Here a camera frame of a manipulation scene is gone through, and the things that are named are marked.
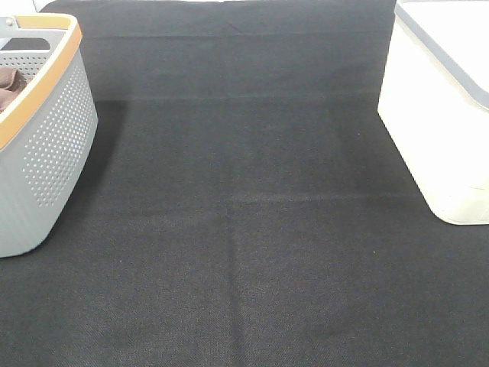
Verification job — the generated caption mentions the dark brown towel in basket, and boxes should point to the dark brown towel in basket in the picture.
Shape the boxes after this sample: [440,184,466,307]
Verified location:
[0,67,27,112]

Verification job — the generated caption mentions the grey perforated laundry basket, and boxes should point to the grey perforated laundry basket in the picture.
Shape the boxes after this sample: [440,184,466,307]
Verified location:
[1,13,98,257]

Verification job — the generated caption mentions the white plastic storage basket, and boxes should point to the white plastic storage basket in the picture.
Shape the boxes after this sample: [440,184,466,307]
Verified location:
[377,1,488,225]

